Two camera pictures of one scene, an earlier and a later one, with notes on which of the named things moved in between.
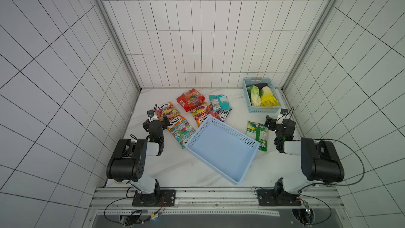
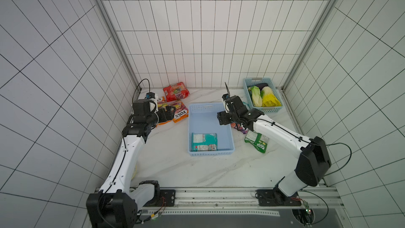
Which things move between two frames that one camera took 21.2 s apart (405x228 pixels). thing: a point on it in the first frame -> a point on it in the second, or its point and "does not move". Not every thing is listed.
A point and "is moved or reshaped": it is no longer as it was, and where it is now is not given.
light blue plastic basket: [225, 149] -> [202, 119]
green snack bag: [258, 133] does not move
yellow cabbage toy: [268, 99] does not move
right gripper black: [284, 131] -> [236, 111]
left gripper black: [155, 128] -> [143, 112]
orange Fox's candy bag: [201, 113] -> [181, 112]
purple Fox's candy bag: [222, 115] is moved or reshaped
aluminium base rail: [108, 198] does not move
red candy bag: [190, 98] -> [175, 92]
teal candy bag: [181, 130] -> [204, 142]
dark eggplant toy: [260, 85] does not move
